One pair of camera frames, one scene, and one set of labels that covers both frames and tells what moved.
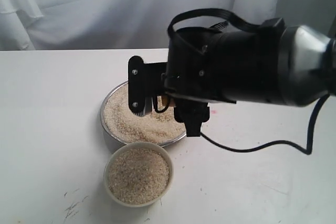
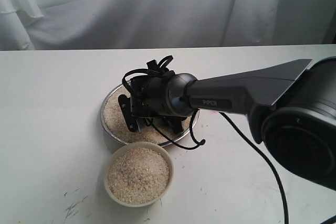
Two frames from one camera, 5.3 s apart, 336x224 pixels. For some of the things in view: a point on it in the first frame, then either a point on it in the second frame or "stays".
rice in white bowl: [138, 175] stays
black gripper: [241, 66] to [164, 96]
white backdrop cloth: [122, 10] stays
